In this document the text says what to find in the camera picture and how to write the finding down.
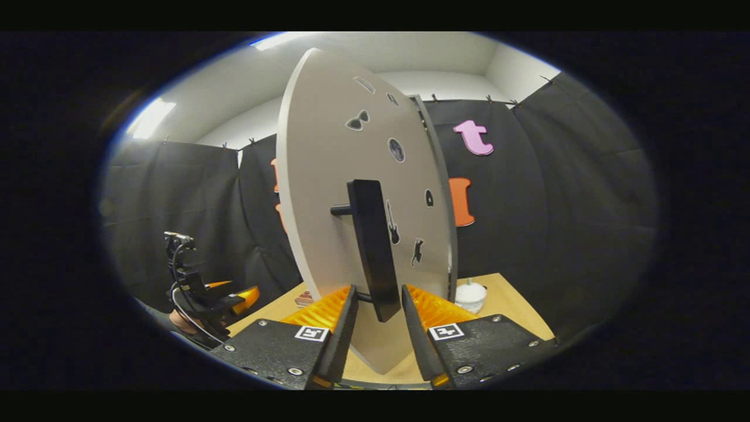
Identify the black backdrop cloth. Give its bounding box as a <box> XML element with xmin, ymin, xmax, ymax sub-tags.
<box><xmin>100</xmin><ymin>70</ymin><xmax>660</xmax><ymax>346</ymax></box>

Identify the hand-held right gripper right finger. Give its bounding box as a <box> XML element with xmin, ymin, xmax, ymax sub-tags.
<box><xmin>401</xmin><ymin>284</ymin><xmax>558</xmax><ymax>389</ymax></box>

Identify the ceiling light panel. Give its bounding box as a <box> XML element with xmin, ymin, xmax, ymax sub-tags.
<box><xmin>128</xmin><ymin>98</ymin><xmax>176</xmax><ymax>139</ymax></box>

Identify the small white container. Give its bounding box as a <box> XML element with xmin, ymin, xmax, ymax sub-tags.
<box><xmin>455</xmin><ymin>279</ymin><xmax>488</xmax><ymax>314</ymax></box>

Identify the black cabinet door handle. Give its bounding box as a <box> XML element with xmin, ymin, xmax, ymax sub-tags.
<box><xmin>330</xmin><ymin>179</ymin><xmax>402</xmax><ymax>323</ymax></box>

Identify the grey cabinet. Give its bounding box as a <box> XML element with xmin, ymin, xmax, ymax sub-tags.
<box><xmin>409</xmin><ymin>94</ymin><xmax>461</xmax><ymax>302</ymax></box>

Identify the beige cabinet door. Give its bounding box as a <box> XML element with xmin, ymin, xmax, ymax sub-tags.
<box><xmin>275</xmin><ymin>48</ymin><xmax>459</xmax><ymax>376</ymax></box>

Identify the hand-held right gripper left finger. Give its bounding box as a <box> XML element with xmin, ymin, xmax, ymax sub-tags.
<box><xmin>211</xmin><ymin>285</ymin><xmax>360</xmax><ymax>391</ymax></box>

